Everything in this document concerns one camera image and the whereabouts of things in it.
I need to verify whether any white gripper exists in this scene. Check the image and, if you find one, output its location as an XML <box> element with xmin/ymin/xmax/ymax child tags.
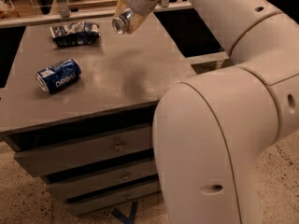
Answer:
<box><xmin>114</xmin><ymin>0</ymin><xmax>158</xmax><ymax>34</ymax></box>

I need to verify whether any silver redbull can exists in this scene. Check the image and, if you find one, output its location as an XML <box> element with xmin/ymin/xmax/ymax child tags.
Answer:
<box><xmin>112</xmin><ymin>8</ymin><xmax>133</xmax><ymax>35</ymax></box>

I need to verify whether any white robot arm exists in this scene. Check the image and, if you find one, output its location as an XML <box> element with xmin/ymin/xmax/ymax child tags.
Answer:
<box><xmin>113</xmin><ymin>0</ymin><xmax>299</xmax><ymax>224</ymax></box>

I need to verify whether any blue pepsi can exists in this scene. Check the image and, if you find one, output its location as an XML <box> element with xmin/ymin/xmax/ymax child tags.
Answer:
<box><xmin>36</xmin><ymin>59</ymin><xmax>81</xmax><ymax>93</ymax></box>

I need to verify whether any grey drawer cabinet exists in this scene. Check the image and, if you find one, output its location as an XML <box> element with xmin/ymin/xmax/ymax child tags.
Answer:
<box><xmin>0</xmin><ymin>15</ymin><xmax>194</xmax><ymax>207</ymax></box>

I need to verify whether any top grey drawer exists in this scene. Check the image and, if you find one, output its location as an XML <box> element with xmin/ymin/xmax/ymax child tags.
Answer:
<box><xmin>14</xmin><ymin>125</ymin><xmax>152</xmax><ymax>176</ymax></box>

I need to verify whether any grey drawer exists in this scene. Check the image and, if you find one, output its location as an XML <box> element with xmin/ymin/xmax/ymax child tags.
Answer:
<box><xmin>14</xmin><ymin>125</ymin><xmax>152</xmax><ymax>176</ymax></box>
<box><xmin>65</xmin><ymin>180</ymin><xmax>161</xmax><ymax>216</ymax></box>
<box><xmin>47</xmin><ymin>160</ymin><xmax>157</xmax><ymax>201</ymax></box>

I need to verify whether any middle grey drawer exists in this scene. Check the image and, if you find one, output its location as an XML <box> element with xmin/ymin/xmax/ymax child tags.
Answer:
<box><xmin>47</xmin><ymin>160</ymin><xmax>157</xmax><ymax>201</ymax></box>

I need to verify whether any bottom grey drawer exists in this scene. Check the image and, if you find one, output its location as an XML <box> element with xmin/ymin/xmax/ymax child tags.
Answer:
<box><xmin>65</xmin><ymin>180</ymin><xmax>161</xmax><ymax>216</ymax></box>

